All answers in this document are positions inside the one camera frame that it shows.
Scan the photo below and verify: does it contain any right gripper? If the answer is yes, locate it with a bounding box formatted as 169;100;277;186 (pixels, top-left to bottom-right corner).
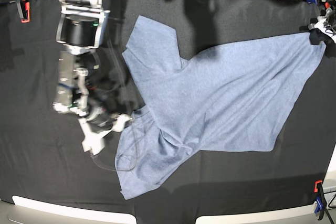
78;103;131;133

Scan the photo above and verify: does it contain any black table cloth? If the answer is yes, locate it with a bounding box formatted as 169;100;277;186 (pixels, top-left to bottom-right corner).
1;0;335;223

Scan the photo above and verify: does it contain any orange clamp top left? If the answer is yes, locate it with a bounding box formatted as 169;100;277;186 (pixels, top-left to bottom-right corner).
15;0;30;23

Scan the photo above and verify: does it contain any light blue t-shirt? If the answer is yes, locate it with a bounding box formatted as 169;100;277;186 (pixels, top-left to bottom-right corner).
115;16;326;200

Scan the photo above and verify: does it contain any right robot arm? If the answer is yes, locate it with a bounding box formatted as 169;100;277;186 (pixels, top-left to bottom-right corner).
53;0;130;133

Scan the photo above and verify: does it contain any orange clamp top right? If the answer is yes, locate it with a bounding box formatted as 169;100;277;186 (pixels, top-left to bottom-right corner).
324;0;336;10

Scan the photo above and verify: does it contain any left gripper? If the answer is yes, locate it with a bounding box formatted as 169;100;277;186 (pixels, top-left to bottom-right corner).
308;16;335;45

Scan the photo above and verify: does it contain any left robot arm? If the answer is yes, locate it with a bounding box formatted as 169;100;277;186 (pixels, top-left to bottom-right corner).
308;7;335;45

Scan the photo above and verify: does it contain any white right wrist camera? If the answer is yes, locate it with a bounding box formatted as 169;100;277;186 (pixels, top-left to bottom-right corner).
82;130;111;155

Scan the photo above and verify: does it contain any orange blue clamp bottom right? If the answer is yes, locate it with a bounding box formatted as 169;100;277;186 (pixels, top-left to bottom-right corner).
314;180;326;221

